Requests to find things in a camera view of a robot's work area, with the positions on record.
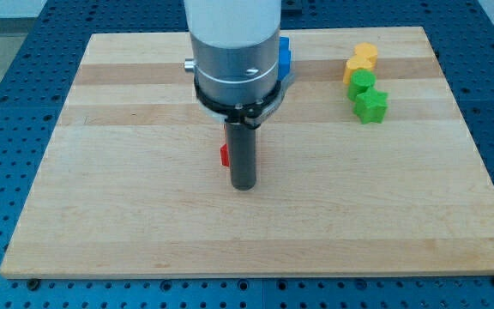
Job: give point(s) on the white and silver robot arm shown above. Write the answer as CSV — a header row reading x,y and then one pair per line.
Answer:
x,y
239,72

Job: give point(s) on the green star block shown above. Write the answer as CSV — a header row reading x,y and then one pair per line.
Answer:
x,y
371,106

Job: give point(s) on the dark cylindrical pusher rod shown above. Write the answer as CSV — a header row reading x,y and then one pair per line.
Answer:
x,y
241,144

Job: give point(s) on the red block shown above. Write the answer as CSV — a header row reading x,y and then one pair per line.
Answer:
x,y
224,156

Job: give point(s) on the blue block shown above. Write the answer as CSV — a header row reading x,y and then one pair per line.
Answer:
x,y
285,58

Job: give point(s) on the wooden board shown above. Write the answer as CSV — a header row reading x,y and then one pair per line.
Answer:
x,y
131,184

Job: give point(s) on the green cylinder block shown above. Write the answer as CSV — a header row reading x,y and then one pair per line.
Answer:
x,y
360,81

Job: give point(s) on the yellow heart block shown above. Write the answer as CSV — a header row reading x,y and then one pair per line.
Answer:
x,y
355,63

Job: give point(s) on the yellow hexagon block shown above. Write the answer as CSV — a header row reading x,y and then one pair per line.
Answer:
x,y
368,51

